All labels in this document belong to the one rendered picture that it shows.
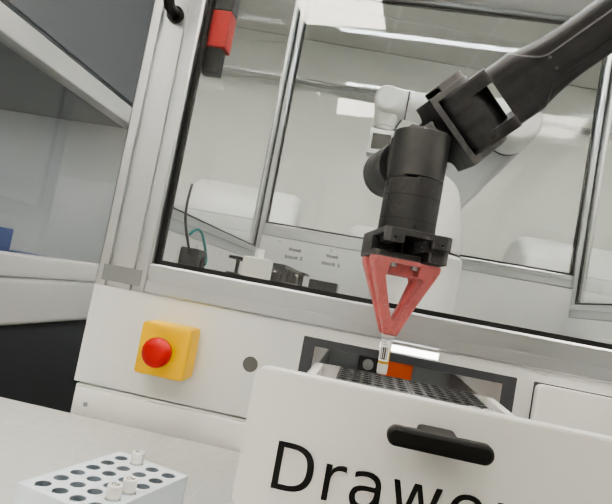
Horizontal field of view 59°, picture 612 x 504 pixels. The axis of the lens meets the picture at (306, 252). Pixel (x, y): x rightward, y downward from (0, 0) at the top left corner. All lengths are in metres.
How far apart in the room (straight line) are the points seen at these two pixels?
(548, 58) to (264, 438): 0.42
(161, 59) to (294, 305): 0.43
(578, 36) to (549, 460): 0.36
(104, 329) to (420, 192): 0.52
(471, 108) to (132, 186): 0.51
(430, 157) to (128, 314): 0.51
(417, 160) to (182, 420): 0.50
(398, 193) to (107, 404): 0.54
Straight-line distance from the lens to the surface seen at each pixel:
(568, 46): 0.58
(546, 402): 0.80
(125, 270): 0.85
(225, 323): 0.80
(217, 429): 0.82
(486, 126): 0.58
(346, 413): 0.44
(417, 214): 0.53
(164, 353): 0.75
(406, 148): 0.55
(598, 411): 0.82
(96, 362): 0.87
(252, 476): 0.46
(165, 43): 0.92
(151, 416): 0.85
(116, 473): 0.57
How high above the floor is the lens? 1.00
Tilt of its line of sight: 4 degrees up
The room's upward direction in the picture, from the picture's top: 11 degrees clockwise
